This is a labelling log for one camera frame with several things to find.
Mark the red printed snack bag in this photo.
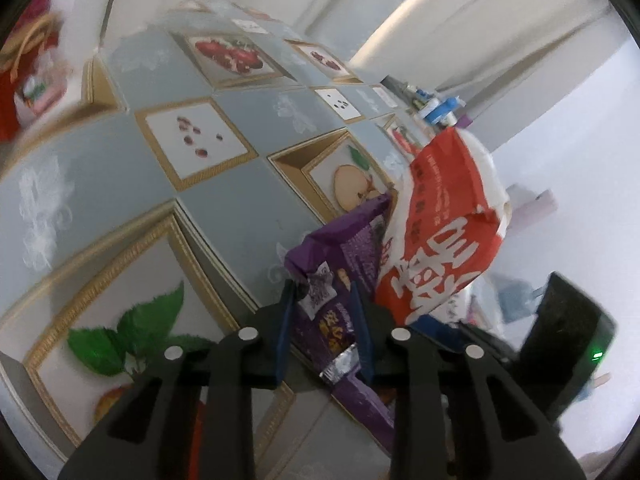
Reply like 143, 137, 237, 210
374, 127, 511, 325

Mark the purple snack wrapper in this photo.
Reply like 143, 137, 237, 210
284, 194, 394, 452

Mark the pink patterned rolled sheet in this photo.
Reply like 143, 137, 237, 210
508, 186, 558, 234

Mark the fruit pattern tablecloth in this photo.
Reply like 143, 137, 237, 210
1, 0, 428, 479

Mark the blue lotion bottle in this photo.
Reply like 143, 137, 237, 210
424, 96, 464, 127

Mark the white curtain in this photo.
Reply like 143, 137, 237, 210
98, 0, 616, 141

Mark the pile of bags and boxes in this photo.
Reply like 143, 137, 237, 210
1, 0, 67, 144

